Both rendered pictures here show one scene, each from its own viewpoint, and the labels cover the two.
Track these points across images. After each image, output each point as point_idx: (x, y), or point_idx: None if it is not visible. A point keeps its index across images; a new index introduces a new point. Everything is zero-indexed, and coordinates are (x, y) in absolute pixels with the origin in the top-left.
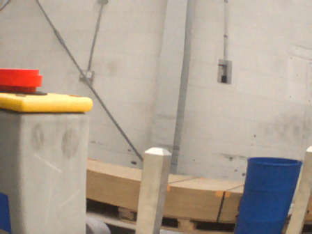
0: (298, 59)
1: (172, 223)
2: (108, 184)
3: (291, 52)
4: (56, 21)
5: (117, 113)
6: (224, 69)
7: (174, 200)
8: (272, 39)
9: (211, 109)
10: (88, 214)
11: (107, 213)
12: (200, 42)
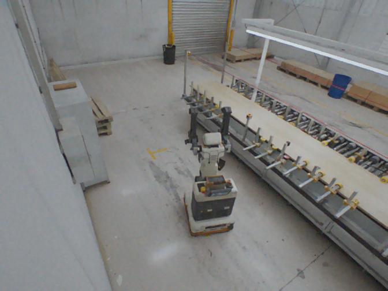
0: (371, 45)
1: (317, 83)
2: (306, 73)
3: (369, 43)
4: (305, 26)
5: (316, 53)
6: None
7: (318, 78)
8: (364, 38)
9: None
10: (299, 79)
11: (304, 78)
12: (340, 38)
